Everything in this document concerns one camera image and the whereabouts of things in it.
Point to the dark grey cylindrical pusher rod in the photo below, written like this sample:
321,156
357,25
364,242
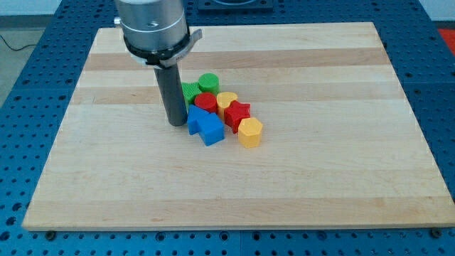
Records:
169,83

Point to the blue cube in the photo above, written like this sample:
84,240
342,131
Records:
211,129

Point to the green star block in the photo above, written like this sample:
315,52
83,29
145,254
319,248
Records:
190,91

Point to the red star block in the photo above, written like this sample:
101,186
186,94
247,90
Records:
235,113

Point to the green cylinder block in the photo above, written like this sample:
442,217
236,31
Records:
209,82

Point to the blue triangular block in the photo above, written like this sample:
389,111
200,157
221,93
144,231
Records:
194,114

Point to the red cylinder block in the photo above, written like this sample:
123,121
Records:
206,101

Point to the yellow heart block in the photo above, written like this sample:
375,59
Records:
224,100

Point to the yellow hexagon block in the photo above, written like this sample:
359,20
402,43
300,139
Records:
250,132

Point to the wooden board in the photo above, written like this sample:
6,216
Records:
341,146

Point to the red object at edge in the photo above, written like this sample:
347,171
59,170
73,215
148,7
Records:
448,35

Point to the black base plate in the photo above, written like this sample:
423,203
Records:
234,5

